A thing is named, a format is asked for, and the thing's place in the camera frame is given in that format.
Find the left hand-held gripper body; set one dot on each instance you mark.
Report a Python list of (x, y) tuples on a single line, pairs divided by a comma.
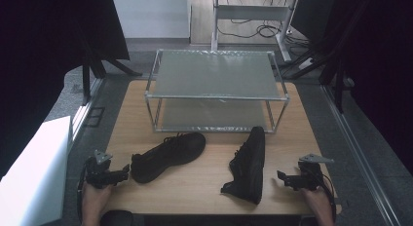
[(97, 174)]

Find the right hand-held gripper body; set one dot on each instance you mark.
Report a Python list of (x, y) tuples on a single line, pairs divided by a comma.
[(310, 177)]

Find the black lace-up shoe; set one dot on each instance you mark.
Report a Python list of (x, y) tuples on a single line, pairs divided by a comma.
[(248, 167), (168, 156)]

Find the grey metal shoe rack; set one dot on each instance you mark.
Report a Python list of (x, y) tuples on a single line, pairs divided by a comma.
[(214, 89)]

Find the person's right hand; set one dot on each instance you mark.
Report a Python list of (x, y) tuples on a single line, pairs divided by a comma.
[(315, 200)]

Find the person's left hand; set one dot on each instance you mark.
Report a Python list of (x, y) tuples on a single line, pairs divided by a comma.
[(94, 198)]

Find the person's dark clothed knee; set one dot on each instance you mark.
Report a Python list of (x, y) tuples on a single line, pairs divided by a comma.
[(117, 218)]

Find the white box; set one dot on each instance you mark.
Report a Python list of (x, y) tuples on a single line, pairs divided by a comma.
[(35, 174)]

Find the black tripod stand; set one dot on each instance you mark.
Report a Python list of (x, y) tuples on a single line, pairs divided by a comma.
[(97, 70)]

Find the black metal stand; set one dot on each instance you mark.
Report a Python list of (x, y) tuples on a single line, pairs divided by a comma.
[(337, 76)]

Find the white power strip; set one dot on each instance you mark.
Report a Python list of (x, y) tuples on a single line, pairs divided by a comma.
[(306, 63)]

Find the black curtain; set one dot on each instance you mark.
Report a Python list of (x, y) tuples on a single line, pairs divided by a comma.
[(373, 57), (48, 41)]

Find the aluminium floor rail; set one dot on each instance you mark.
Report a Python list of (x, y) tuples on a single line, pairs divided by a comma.
[(86, 105), (360, 158)]

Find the black floor socket frame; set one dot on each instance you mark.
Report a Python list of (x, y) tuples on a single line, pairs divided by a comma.
[(94, 117)]

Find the white metal desk frame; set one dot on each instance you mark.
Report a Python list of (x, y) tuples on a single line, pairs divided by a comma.
[(250, 15)]

